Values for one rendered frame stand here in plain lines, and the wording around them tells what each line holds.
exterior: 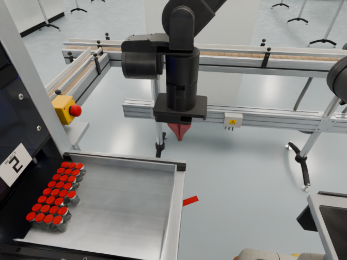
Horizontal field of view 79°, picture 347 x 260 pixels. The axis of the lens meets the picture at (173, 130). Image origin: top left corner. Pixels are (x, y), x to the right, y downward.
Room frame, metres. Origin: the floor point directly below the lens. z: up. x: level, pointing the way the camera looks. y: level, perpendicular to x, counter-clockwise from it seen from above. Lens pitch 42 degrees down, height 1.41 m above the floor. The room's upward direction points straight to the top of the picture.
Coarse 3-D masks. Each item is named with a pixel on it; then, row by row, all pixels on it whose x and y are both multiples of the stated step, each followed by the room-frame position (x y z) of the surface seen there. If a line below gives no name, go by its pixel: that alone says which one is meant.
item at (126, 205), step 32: (96, 160) 0.43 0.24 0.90; (128, 160) 0.42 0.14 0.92; (96, 192) 0.33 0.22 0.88; (128, 192) 0.33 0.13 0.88; (160, 192) 0.33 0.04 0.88; (96, 224) 0.24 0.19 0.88; (128, 224) 0.24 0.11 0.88; (160, 224) 0.24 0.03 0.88; (128, 256) 0.15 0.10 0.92; (160, 256) 0.16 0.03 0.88
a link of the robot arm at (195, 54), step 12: (168, 48) 0.34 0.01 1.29; (156, 60) 0.33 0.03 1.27; (168, 60) 0.33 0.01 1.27; (180, 60) 0.32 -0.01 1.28; (192, 60) 0.32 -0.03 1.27; (168, 72) 0.33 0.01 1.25; (180, 72) 0.32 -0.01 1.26; (192, 72) 0.32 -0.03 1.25; (180, 84) 0.32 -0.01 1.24; (192, 84) 0.32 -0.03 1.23
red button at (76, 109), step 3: (72, 105) 0.57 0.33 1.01; (75, 105) 0.57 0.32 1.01; (78, 105) 0.57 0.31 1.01; (72, 108) 0.55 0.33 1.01; (75, 108) 0.55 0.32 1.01; (78, 108) 0.56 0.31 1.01; (81, 108) 0.58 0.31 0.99; (72, 111) 0.55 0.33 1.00; (75, 111) 0.55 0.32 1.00; (78, 111) 0.55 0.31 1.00; (81, 111) 0.57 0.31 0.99; (72, 114) 0.54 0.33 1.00; (75, 114) 0.54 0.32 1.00; (78, 114) 0.55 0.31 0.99
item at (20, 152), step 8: (16, 152) 0.34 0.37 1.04; (24, 152) 0.35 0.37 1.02; (8, 160) 0.31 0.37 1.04; (24, 160) 0.34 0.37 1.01; (0, 168) 0.29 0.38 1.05; (8, 168) 0.30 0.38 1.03; (24, 168) 0.33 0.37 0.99; (8, 176) 0.29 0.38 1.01; (16, 176) 0.30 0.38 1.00; (8, 184) 0.28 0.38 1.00
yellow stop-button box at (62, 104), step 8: (56, 96) 0.59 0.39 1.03; (64, 96) 0.59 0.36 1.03; (72, 96) 0.60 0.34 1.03; (56, 104) 0.55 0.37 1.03; (64, 104) 0.55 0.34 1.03; (72, 104) 0.58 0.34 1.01; (56, 112) 0.53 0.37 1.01; (64, 112) 0.53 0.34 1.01; (64, 120) 0.53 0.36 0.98; (72, 120) 0.55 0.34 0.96
